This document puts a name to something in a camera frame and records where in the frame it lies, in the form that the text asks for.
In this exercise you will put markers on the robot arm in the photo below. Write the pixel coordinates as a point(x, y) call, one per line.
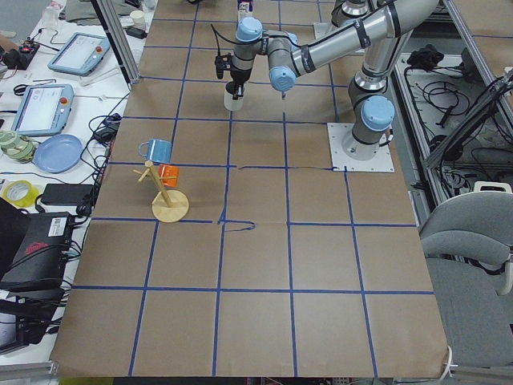
point(377, 29)

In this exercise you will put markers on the black power adapter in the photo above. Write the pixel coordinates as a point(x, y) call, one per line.
point(65, 194)

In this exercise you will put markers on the aluminium frame post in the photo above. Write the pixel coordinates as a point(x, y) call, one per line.
point(111, 24)

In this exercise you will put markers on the upper teach pendant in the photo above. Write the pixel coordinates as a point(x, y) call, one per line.
point(80, 55)

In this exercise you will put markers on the lower teach pendant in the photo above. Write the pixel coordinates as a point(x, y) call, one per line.
point(44, 110)

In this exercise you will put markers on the blue white milk carton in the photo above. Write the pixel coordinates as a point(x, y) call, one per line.
point(244, 8)

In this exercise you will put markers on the blue plate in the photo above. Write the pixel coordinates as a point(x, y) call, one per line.
point(58, 153)

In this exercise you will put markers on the black laptop computer box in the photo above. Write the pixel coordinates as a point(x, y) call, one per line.
point(33, 247)

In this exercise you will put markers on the green tape rolls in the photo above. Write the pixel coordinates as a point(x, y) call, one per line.
point(17, 147)

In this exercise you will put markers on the paper cup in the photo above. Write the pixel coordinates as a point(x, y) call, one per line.
point(138, 19)

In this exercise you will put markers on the orange mug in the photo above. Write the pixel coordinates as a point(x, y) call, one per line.
point(169, 175)

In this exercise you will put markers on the blue mug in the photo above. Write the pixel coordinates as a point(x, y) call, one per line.
point(156, 150)

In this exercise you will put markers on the grey cloth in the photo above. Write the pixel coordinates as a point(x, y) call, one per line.
point(80, 12)

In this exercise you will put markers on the teach pendant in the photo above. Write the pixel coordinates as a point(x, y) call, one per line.
point(44, 110)
point(80, 55)

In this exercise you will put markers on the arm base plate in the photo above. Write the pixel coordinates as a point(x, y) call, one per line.
point(320, 29)
point(348, 155)

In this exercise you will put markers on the grey office chair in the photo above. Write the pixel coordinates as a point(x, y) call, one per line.
point(478, 226)

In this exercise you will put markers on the wooden mug tree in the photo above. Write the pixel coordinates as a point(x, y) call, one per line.
point(169, 205)

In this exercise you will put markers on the yellow tape roll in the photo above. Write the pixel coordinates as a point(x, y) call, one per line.
point(20, 193)

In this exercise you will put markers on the white ribbed mug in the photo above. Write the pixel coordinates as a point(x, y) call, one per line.
point(232, 102)

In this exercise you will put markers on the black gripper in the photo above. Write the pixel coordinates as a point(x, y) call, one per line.
point(239, 76)

